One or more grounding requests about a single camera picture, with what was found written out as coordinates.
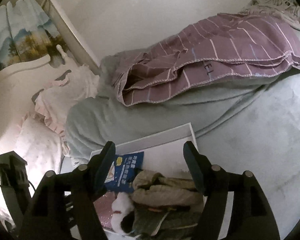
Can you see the grey-green fleece blanket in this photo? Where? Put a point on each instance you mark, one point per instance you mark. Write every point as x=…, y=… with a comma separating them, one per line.
x=94, y=121

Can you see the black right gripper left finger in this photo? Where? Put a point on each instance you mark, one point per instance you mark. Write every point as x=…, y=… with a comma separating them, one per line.
x=88, y=179

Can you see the landscape print curtain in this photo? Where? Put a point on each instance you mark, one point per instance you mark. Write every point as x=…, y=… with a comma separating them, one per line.
x=27, y=33

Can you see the blue eye mask packet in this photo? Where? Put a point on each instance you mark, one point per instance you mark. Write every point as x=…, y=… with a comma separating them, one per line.
x=123, y=171

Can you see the white headboard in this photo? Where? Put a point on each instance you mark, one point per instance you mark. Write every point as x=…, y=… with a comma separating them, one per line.
x=18, y=83

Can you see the pink sequin pouch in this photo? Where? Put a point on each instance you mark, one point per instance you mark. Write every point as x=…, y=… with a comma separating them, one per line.
x=103, y=207

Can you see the plaid plush panda toy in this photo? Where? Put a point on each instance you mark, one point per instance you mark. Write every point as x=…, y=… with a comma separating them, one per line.
x=146, y=223

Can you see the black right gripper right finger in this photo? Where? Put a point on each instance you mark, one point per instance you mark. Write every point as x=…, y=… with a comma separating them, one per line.
x=211, y=179

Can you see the pink ruffled pillow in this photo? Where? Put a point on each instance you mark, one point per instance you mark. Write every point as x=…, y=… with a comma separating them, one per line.
x=54, y=102

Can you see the patterned white garment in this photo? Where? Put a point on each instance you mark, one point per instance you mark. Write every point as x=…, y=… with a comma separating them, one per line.
x=287, y=10

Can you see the pink floral pillow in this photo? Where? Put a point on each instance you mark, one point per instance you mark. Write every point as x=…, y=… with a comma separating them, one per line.
x=39, y=146

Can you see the purple striped blanket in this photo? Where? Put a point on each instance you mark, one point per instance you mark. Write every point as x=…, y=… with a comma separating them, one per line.
x=216, y=49

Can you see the beige cloth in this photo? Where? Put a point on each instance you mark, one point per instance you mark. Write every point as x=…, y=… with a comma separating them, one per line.
x=155, y=190

